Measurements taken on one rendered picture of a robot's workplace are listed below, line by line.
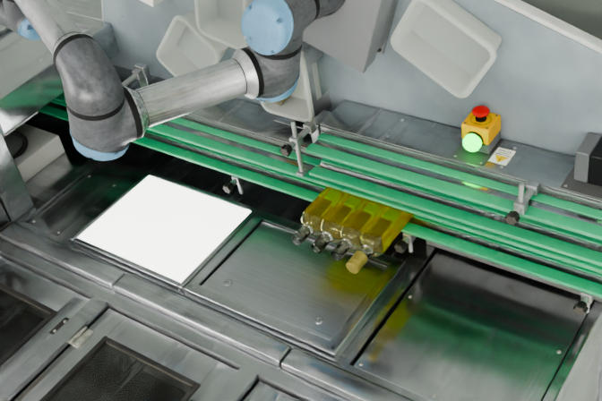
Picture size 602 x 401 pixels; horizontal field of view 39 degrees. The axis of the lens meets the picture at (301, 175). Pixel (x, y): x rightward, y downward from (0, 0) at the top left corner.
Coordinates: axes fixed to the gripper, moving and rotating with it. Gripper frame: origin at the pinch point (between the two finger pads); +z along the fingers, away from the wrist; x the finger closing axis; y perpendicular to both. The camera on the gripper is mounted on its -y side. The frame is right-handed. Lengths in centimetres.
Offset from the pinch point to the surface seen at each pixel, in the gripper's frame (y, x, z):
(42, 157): 12, 80, -12
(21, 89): 12.4, 45.1, -17.0
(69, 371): -54, 60, -68
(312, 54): -60, 8, 16
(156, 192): -32, 64, -9
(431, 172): -103, 10, 5
